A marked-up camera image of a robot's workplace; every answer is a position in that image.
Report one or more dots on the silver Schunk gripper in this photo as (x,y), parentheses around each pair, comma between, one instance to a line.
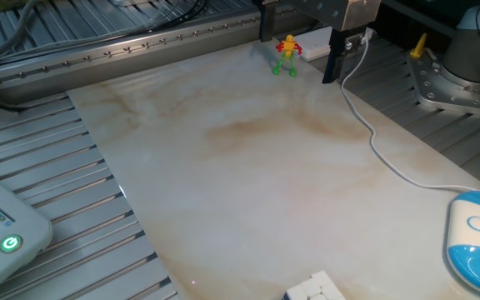
(340,12)

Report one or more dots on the blue white desk lamp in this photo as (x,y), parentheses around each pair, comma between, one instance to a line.
(477,250)

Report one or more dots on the white power strip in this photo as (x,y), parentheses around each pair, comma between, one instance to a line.
(315,43)

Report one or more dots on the yellow red green toy figure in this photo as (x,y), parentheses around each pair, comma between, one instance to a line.
(288,50)

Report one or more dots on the yellow plastic clip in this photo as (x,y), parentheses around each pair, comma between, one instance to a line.
(418,48)

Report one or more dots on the silver robot mounting plate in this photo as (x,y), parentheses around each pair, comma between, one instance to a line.
(436,89)

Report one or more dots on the marble pattern board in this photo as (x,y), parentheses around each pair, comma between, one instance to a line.
(244,175)

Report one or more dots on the white blue Rubik's cube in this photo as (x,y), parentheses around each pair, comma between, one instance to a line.
(315,287)

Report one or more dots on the aluminium rail with bolts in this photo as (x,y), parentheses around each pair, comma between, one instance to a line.
(119,60)

